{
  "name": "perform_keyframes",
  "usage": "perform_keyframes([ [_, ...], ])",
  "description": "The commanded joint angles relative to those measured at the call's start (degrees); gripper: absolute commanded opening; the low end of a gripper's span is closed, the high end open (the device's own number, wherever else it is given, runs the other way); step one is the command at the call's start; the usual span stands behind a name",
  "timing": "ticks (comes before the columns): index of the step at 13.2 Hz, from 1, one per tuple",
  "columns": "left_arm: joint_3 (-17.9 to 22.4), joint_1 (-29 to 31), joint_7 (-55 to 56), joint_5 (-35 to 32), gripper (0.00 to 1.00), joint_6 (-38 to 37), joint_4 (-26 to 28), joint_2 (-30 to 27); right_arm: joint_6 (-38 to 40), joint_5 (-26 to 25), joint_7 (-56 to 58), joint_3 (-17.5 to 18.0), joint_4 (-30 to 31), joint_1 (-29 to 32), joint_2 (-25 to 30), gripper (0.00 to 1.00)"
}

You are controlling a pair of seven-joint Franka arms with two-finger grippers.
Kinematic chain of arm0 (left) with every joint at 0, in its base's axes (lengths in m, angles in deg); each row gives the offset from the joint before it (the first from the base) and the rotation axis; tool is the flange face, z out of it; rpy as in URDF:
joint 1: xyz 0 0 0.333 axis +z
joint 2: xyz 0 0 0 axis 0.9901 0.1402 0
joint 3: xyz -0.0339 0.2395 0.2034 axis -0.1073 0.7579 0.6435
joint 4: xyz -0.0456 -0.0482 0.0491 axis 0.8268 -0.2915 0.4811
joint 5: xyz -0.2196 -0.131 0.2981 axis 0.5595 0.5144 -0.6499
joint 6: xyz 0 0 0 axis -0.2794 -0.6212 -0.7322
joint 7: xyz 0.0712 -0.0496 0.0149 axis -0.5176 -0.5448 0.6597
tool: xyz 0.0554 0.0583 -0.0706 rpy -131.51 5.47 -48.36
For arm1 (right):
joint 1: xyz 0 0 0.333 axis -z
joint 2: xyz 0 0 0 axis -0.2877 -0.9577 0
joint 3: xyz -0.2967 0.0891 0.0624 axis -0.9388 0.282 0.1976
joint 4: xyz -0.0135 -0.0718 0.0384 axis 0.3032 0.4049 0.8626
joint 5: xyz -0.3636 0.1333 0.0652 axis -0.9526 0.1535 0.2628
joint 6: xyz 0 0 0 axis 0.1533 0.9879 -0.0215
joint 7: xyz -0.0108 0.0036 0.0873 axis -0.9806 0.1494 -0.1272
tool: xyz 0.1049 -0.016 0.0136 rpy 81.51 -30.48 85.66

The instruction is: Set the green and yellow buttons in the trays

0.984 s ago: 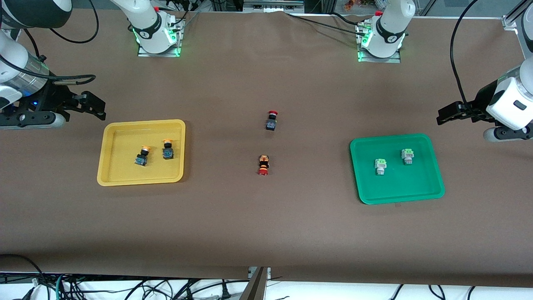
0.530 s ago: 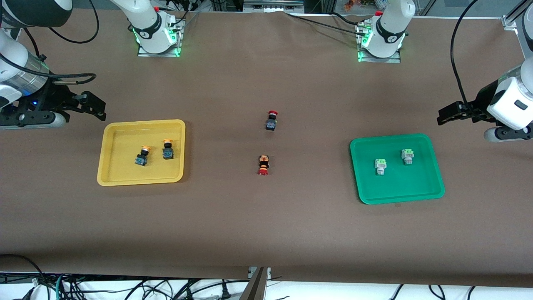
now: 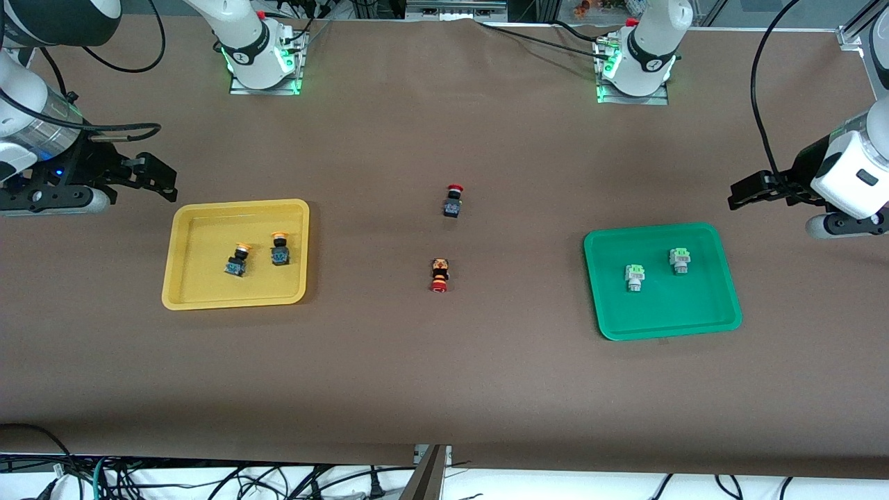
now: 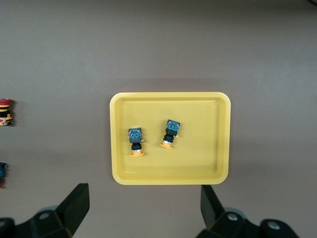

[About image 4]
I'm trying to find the brown table mat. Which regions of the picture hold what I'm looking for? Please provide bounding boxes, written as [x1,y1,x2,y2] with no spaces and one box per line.
[0,0,317,238]

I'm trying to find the yellow plastic tray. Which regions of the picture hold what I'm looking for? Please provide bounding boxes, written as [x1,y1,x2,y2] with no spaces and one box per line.
[109,92,232,186]

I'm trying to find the yellow mushroom push button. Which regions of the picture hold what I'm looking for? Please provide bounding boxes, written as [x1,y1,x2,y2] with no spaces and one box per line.
[159,119,181,149]
[128,127,146,157]

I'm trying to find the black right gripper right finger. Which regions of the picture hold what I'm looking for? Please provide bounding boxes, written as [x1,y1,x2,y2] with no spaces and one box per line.
[198,185,262,238]

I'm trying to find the red button with orange label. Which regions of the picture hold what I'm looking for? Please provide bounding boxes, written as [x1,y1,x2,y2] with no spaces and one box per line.
[0,98,13,127]

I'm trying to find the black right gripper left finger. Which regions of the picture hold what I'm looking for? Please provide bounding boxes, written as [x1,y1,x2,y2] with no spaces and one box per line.
[14,183,90,238]

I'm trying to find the red button with blue base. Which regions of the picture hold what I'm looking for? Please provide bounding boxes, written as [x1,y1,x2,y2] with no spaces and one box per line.
[0,161,7,189]

